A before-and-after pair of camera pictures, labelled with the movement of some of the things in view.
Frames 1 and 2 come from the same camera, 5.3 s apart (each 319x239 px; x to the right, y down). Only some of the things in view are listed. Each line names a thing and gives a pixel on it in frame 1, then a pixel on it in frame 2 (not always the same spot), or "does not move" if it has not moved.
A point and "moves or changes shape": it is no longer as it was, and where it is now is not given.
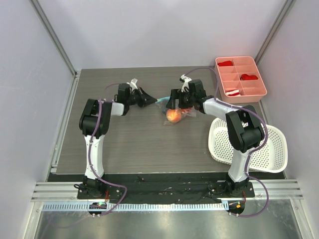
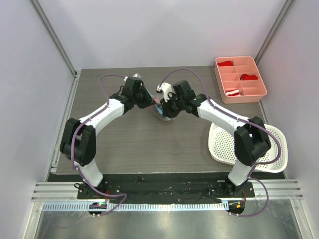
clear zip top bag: [171, 115] moves or changes shape
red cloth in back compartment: [226, 63] does not move
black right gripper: [178, 98] -> [168, 108]
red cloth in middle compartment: [247, 77] does not move
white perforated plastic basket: [271, 156] does not move
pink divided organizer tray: [239, 79] does not move
